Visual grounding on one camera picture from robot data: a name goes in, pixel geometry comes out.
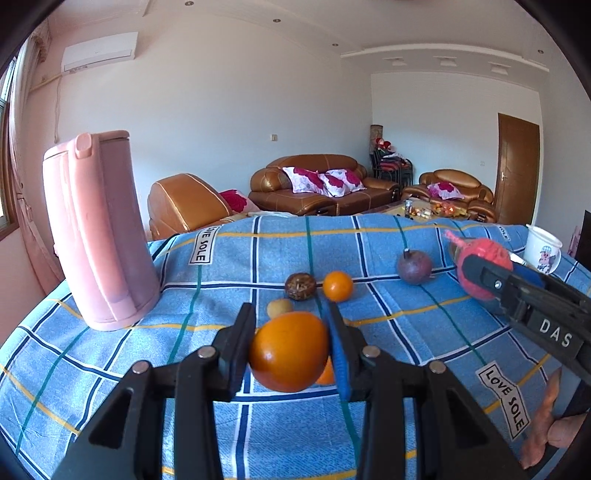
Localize pink pomegranate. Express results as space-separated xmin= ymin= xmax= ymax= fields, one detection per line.
xmin=444 ymin=229 xmax=515 ymax=302

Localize purple passion fruit with stem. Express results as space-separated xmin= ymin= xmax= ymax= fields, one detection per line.
xmin=397 ymin=248 xmax=433 ymax=285

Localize large rough tangerine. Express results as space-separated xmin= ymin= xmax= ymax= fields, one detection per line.
xmin=315 ymin=357 xmax=335 ymax=386

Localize small orange back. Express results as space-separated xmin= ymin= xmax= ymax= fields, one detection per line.
xmin=322 ymin=271 xmax=355 ymax=303

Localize small orange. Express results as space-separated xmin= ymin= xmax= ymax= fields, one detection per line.
xmin=322 ymin=271 xmax=355 ymax=303
xmin=249 ymin=311 xmax=329 ymax=393

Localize wrinkled brown passion fruit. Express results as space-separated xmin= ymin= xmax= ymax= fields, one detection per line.
xmin=284 ymin=272 xmax=317 ymax=301

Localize yellow-green kiwi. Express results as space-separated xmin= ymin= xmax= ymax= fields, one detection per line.
xmin=266 ymin=298 xmax=294 ymax=320

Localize right hand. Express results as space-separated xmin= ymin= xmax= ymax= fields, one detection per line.
xmin=520 ymin=368 xmax=587 ymax=469

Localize stainless steel bowl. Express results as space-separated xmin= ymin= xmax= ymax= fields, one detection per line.
xmin=450 ymin=241 xmax=532 ymax=317

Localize white cartoon pig mug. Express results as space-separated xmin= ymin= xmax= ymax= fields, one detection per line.
xmin=523 ymin=225 xmax=563 ymax=275

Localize black television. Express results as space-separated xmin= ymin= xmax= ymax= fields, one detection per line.
xmin=573 ymin=210 xmax=591 ymax=270

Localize floral cushion on far armchair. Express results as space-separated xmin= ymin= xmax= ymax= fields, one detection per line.
xmin=427 ymin=181 xmax=465 ymax=201

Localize wooden coffee table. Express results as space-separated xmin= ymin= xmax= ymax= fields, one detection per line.
xmin=367 ymin=197 xmax=470 ymax=222

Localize brown leather armchair far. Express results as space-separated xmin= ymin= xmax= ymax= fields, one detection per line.
xmin=401 ymin=169 xmax=497 ymax=223

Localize brown leather armchair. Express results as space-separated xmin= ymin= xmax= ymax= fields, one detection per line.
xmin=147 ymin=173 xmax=233 ymax=240
xmin=401 ymin=169 xmax=497 ymax=223

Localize brown wooden door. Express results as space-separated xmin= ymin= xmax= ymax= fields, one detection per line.
xmin=495 ymin=113 xmax=541 ymax=225

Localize stacked dark chairs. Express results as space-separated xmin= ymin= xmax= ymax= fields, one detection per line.
xmin=370 ymin=138 xmax=414 ymax=188

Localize floral cushion right on sofa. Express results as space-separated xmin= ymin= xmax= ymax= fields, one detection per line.
xmin=318 ymin=169 xmax=366 ymax=198

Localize floral cushion on sofa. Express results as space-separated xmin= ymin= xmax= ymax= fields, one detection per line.
xmin=318 ymin=169 xmax=366 ymax=198
xmin=281 ymin=166 xmax=329 ymax=196

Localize pink electric kettle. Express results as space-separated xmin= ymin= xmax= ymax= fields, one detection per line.
xmin=43 ymin=130 xmax=160 ymax=331

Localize floral cushion left on sofa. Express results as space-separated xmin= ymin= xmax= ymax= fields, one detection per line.
xmin=281 ymin=166 xmax=329 ymax=196

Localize brown leather armchair near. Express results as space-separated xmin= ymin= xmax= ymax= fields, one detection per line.
xmin=147 ymin=173 xmax=233 ymax=240

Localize brown leather three-seat sofa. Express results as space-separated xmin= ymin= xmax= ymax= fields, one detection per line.
xmin=249 ymin=154 xmax=400 ymax=216

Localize pink curtain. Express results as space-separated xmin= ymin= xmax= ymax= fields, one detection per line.
xmin=6 ymin=20 xmax=66 ymax=296

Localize red floral cushion near armchair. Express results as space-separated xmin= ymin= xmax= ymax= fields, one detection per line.
xmin=219 ymin=189 xmax=259 ymax=214

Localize white air conditioner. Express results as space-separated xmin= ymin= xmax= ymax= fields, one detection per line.
xmin=61 ymin=32 xmax=138 ymax=74

